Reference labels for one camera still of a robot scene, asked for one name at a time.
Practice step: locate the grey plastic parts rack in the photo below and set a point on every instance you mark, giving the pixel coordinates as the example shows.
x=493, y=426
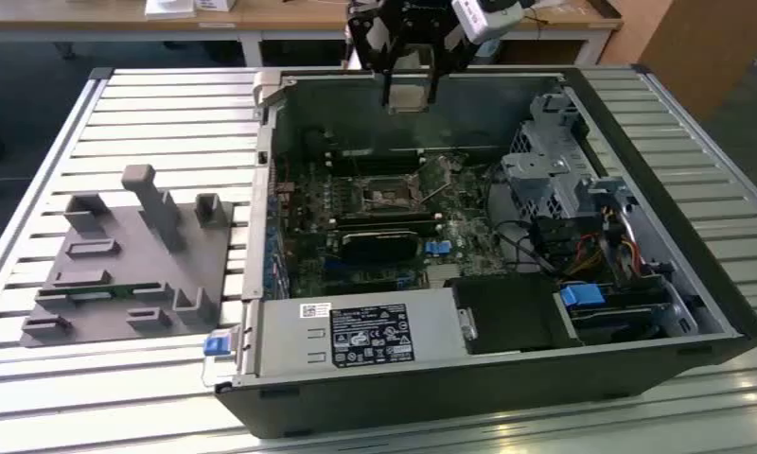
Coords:
x=131, y=265

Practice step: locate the grey metal disk bay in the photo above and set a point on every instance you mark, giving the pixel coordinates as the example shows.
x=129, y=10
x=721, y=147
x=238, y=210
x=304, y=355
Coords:
x=674, y=317

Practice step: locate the grey power supply box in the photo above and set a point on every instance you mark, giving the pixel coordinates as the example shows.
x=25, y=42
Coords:
x=277, y=345

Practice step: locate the black RAM slot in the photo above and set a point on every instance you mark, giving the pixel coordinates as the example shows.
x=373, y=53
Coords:
x=385, y=225
x=385, y=216
x=385, y=156
x=385, y=165
x=385, y=169
x=385, y=229
x=385, y=221
x=385, y=161

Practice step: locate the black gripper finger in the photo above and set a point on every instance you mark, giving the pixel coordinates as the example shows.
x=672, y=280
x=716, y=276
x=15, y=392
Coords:
x=434, y=90
x=388, y=90

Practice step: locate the green RAM stick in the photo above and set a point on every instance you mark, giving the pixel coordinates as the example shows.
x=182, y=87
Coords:
x=115, y=291

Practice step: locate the black open PC case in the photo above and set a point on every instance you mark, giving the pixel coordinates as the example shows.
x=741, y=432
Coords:
x=480, y=406

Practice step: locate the white paper box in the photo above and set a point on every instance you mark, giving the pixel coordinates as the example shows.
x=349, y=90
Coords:
x=170, y=7

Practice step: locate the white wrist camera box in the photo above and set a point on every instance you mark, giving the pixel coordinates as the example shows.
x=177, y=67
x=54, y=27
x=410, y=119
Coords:
x=485, y=21

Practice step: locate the blue disk carrier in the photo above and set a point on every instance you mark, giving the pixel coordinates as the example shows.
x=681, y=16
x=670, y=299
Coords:
x=581, y=297

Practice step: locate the black plastic shroud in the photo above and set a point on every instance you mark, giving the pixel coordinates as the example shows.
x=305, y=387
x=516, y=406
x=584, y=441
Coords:
x=510, y=312

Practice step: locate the green motherboard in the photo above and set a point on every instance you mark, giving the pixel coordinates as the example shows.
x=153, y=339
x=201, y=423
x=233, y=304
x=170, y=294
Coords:
x=473, y=227

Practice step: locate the white barcode sticker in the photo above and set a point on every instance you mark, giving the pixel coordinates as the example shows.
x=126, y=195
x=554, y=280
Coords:
x=314, y=310

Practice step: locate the blue board connector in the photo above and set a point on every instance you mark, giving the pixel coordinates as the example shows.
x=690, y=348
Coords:
x=437, y=247

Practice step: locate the brown wooden cabinet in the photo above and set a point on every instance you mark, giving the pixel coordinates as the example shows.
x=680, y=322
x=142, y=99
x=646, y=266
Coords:
x=700, y=47

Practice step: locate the metal CPU socket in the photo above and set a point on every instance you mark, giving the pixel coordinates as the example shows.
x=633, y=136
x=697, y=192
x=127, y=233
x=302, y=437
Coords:
x=388, y=196

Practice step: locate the grey finned chipset heatsink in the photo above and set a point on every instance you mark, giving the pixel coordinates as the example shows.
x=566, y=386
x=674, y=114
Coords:
x=444, y=274

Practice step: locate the long wooden desk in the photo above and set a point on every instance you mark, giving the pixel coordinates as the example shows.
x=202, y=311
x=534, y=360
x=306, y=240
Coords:
x=101, y=23

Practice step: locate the blue case latch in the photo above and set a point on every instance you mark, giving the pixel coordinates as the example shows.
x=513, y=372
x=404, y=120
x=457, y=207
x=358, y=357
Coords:
x=217, y=345

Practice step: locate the black power supply label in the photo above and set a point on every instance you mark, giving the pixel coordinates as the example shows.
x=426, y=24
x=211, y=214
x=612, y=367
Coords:
x=372, y=347

